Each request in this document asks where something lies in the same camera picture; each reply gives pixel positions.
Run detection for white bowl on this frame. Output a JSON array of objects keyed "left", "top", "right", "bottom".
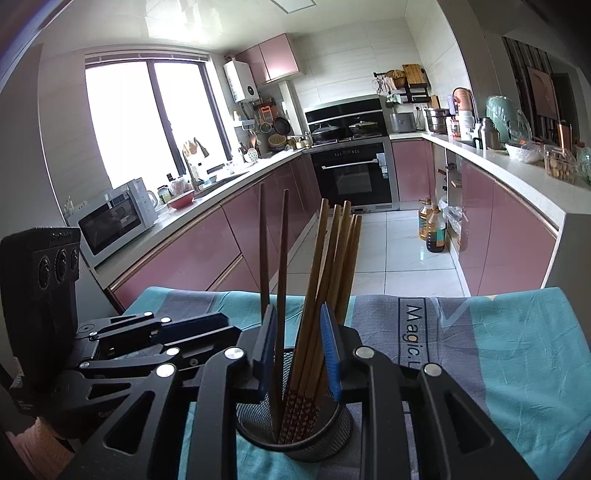
[{"left": 505, "top": 142, "right": 546, "bottom": 163}]

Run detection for framed wall picture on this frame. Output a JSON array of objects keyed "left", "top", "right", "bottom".
[{"left": 526, "top": 67, "right": 560, "bottom": 118}]

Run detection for plastic bag on floor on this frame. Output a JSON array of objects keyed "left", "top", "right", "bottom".
[{"left": 438, "top": 196, "right": 465, "bottom": 252}]

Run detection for black integrated stove oven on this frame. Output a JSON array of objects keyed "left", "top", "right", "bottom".
[{"left": 302, "top": 95, "right": 400, "bottom": 213}]

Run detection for lidded cooking pan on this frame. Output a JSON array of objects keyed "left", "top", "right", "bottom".
[{"left": 348, "top": 120, "right": 384, "bottom": 136}]

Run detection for black lidded wok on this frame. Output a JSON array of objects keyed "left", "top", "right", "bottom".
[{"left": 310, "top": 122, "right": 342, "bottom": 141}]

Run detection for dark oil bottle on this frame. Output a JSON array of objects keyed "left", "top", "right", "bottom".
[{"left": 425, "top": 205, "right": 447, "bottom": 253}]

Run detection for kitchen window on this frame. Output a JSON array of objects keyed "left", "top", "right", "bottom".
[{"left": 85, "top": 58, "right": 222, "bottom": 190}]

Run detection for chrome sink faucet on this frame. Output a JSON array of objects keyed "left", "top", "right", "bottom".
[{"left": 181, "top": 150, "right": 205, "bottom": 192}]

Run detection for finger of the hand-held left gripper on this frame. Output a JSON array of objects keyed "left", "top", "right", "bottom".
[
  {"left": 76, "top": 311, "right": 230, "bottom": 356},
  {"left": 60, "top": 325, "right": 242, "bottom": 407}
]

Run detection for silver toaster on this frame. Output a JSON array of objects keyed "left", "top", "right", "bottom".
[{"left": 390, "top": 112, "right": 419, "bottom": 134}]

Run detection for pink bowl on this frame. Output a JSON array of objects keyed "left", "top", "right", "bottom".
[{"left": 167, "top": 190, "right": 197, "bottom": 210}]

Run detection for pink white water dispenser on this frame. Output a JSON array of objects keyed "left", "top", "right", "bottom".
[{"left": 451, "top": 88, "right": 476, "bottom": 140}]

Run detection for clear plastic cookie container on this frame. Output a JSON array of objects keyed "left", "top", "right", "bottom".
[{"left": 544, "top": 145, "right": 578, "bottom": 185}]

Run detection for person's left forearm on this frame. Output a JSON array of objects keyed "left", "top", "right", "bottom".
[{"left": 9, "top": 411, "right": 77, "bottom": 480}]

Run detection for dark brown wooden chopstick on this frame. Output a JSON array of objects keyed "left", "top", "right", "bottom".
[
  {"left": 271, "top": 188, "right": 290, "bottom": 441},
  {"left": 257, "top": 183, "right": 271, "bottom": 321}
]

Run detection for black mesh utensil holder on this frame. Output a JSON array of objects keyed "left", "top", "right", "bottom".
[{"left": 235, "top": 346, "right": 354, "bottom": 462}]

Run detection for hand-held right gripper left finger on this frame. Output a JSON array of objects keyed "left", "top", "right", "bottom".
[{"left": 60, "top": 305, "right": 279, "bottom": 480}]

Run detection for pink base cabinets below window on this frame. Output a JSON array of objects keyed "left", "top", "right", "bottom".
[{"left": 108, "top": 152, "right": 324, "bottom": 310}]

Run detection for white microwave oven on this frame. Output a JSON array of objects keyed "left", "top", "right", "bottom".
[{"left": 69, "top": 178, "right": 158, "bottom": 268}]

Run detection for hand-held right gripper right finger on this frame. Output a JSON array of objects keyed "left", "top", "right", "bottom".
[{"left": 320, "top": 302, "right": 539, "bottom": 480}]

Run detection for green appliance under plastic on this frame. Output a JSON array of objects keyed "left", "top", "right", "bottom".
[{"left": 485, "top": 95, "right": 532, "bottom": 144}]

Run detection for steel thermos flask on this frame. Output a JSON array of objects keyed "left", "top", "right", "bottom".
[{"left": 478, "top": 117, "right": 502, "bottom": 149}]

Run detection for white wall water heater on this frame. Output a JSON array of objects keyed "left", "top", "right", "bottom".
[{"left": 224, "top": 60, "right": 258, "bottom": 103}]

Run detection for teal grey printed tablecloth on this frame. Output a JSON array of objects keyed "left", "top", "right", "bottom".
[{"left": 122, "top": 285, "right": 591, "bottom": 480}]

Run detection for bunch of red-patterned bamboo chopsticks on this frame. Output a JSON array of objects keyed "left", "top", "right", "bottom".
[{"left": 295, "top": 200, "right": 363, "bottom": 444}]

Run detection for black wall storage rack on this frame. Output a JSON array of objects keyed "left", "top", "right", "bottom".
[{"left": 373, "top": 64, "right": 432, "bottom": 108}]

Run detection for yellow cooking oil bottle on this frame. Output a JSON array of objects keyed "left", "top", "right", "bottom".
[{"left": 418, "top": 198, "right": 435, "bottom": 240}]

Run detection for stainless steel stock pot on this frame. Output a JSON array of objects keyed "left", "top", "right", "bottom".
[{"left": 424, "top": 107, "right": 451, "bottom": 134}]

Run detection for pink wall cabinet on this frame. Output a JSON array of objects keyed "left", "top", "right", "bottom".
[{"left": 235, "top": 33, "right": 308, "bottom": 86}]

